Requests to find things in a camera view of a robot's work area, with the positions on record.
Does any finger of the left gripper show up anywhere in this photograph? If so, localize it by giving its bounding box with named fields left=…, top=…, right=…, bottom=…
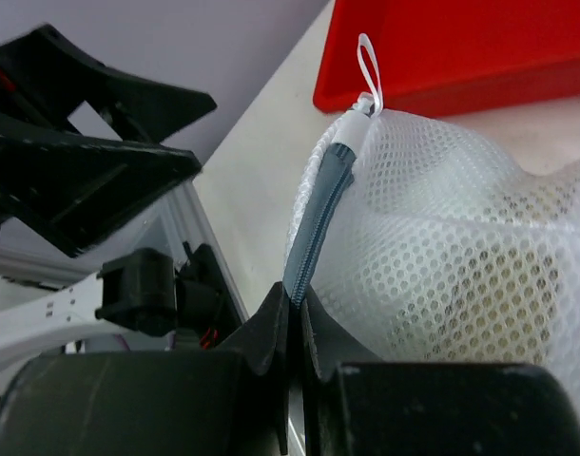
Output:
left=0, top=113, right=202, bottom=257
left=0, top=24, right=217, bottom=143

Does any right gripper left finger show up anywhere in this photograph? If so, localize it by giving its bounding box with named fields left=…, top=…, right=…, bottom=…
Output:
left=0, top=284, right=289, bottom=455

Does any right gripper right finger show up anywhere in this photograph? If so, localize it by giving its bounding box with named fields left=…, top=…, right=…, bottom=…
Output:
left=300, top=294, right=580, bottom=455

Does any white mesh laundry bag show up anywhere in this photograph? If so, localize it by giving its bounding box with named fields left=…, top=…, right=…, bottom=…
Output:
left=282, top=34, right=580, bottom=418

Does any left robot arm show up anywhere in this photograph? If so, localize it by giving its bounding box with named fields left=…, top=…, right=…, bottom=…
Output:
left=0, top=24, right=216, bottom=371

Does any red plastic tray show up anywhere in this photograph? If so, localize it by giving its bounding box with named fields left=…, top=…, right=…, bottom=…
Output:
left=313, top=1, right=580, bottom=117

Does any aluminium table rail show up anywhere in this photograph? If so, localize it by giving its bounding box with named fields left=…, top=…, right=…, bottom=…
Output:
left=0, top=182, right=248, bottom=322

